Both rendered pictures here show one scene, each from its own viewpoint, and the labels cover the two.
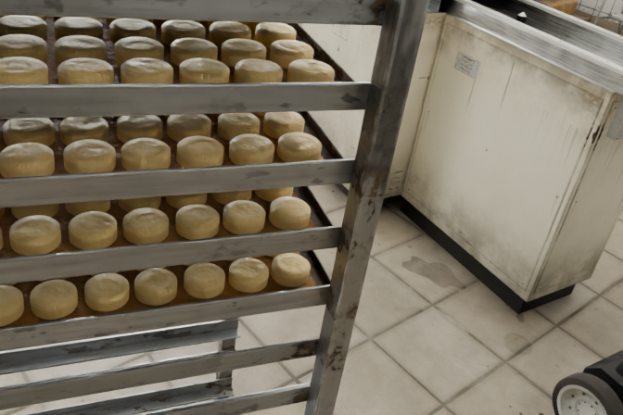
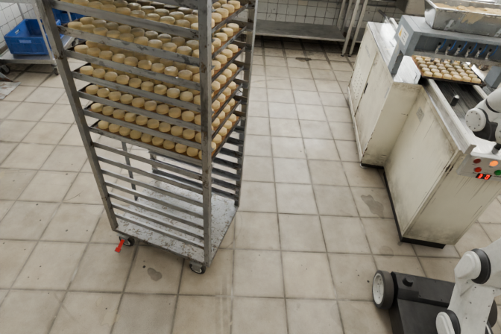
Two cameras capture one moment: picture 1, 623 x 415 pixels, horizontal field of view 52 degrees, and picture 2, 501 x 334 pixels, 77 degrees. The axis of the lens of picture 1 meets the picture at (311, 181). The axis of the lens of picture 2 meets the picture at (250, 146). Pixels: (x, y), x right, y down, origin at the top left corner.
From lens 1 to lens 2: 0.89 m
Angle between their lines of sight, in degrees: 34
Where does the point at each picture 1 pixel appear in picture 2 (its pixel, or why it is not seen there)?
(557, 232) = (422, 209)
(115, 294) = (157, 141)
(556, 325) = (417, 256)
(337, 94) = (195, 106)
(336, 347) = (204, 180)
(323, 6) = (186, 83)
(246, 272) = (190, 150)
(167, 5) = (151, 75)
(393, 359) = (321, 227)
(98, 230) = (152, 124)
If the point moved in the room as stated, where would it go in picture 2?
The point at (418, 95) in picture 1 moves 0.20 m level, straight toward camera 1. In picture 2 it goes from (399, 122) to (384, 130)
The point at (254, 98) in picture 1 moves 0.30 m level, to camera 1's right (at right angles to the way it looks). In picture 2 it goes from (174, 102) to (229, 141)
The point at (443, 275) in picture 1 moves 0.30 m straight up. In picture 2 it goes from (377, 209) to (391, 180)
